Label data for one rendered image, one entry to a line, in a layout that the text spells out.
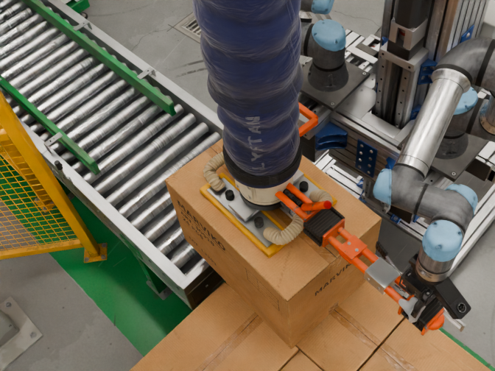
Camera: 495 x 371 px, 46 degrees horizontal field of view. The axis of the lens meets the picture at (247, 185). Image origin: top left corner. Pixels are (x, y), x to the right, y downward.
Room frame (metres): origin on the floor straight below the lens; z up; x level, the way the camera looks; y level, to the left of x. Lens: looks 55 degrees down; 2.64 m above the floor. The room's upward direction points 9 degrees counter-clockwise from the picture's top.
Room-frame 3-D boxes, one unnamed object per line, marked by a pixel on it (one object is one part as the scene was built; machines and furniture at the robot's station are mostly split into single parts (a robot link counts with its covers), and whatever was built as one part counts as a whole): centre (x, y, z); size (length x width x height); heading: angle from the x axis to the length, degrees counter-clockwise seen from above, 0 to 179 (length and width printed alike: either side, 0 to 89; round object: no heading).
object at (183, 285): (1.21, 0.04, 0.58); 0.70 x 0.03 x 0.06; 127
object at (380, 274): (0.65, -0.31, 1.19); 0.07 x 0.07 x 0.04; 33
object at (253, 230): (0.98, 0.02, 1.10); 0.34 x 0.10 x 0.05; 33
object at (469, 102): (1.16, -0.69, 1.20); 0.13 x 0.12 x 0.14; 53
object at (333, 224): (0.83, -0.19, 1.20); 0.10 x 0.08 x 0.06; 123
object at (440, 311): (0.53, -0.38, 1.20); 0.08 x 0.07 x 0.05; 33
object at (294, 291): (1.03, -0.06, 0.87); 0.60 x 0.40 x 0.40; 33
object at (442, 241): (0.55, -0.38, 1.50); 0.09 x 0.08 x 0.11; 143
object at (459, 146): (1.16, -0.68, 1.09); 0.15 x 0.15 x 0.10
